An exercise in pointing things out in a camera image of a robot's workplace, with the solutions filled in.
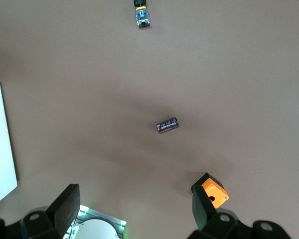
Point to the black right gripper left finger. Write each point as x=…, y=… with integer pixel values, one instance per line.
x=64, y=209

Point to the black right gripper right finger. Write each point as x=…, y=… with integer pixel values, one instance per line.
x=203, y=209

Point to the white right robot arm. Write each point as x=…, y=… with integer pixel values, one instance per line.
x=94, y=230

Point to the white drawer cabinet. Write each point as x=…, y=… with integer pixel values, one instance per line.
x=0, y=144

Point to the green push button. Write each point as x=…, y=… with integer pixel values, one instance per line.
x=142, y=17

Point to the small black cylindrical component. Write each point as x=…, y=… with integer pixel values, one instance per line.
x=168, y=125

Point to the orange button enclosure box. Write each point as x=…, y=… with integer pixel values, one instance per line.
x=214, y=191

